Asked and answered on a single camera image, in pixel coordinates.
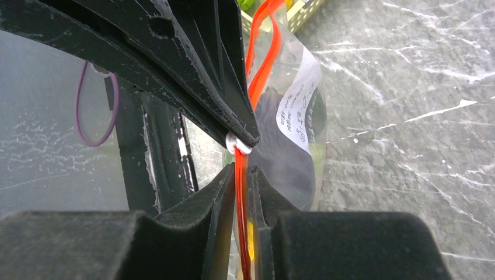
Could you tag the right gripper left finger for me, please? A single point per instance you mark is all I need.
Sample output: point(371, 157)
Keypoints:
point(189, 241)

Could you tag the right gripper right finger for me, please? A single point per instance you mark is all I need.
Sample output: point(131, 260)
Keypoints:
point(294, 244)

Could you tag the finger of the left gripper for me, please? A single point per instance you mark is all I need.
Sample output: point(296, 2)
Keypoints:
point(210, 33)
point(127, 38)

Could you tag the yellow toy fruit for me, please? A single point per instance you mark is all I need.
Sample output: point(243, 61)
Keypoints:
point(250, 240)

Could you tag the clear zip top bag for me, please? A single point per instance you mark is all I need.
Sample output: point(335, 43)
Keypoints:
point(276, 60)

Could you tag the green plastic basket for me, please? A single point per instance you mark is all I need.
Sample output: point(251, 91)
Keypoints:
point(298, 12)

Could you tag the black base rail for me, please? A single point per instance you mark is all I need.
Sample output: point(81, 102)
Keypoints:
point(158, 167)

